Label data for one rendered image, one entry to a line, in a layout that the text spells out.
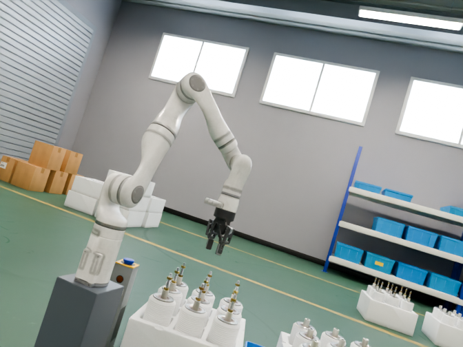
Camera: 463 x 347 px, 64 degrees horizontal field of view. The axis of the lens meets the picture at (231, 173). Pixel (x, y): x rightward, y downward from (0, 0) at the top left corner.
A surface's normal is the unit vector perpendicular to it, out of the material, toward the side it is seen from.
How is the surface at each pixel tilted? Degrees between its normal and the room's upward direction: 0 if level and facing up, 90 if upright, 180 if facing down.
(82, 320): 90
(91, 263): 90
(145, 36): 90
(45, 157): 90
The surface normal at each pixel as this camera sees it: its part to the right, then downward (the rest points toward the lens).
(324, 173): -0.26, -0.14
